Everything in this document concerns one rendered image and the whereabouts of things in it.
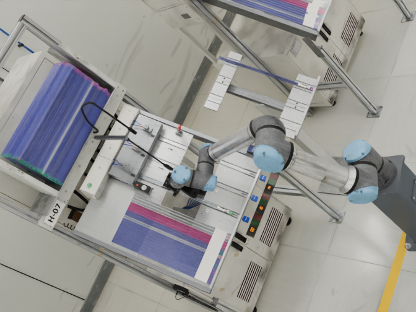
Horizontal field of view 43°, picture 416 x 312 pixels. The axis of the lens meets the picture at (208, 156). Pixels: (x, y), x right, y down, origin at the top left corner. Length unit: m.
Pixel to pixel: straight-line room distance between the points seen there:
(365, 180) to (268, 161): 0.41
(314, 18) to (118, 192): 1.39
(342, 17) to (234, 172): 1.53
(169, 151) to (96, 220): 0.49
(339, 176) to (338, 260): 0.98
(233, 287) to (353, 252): 0.68
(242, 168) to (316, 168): 0.62
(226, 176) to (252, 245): 0.60
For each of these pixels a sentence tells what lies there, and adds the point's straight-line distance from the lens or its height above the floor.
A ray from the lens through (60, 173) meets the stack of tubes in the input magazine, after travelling 2.47.
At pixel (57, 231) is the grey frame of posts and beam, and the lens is 2.57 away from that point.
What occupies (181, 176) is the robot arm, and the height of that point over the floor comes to 1.16.
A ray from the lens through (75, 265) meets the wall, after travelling 4.28.
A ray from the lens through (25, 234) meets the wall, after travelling 4.07.
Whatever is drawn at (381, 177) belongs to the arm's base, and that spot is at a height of 0.61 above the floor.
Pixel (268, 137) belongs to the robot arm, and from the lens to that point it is 1.97.
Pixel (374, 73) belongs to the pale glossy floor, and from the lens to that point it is 3.60.
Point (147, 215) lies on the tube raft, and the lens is 2.53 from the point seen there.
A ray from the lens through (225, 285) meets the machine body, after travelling 2.94.
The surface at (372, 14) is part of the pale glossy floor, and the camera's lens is 4.00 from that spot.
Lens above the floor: 2.37
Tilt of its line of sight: 35 degrees down
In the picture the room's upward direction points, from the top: 53 degrees counter-clockwise
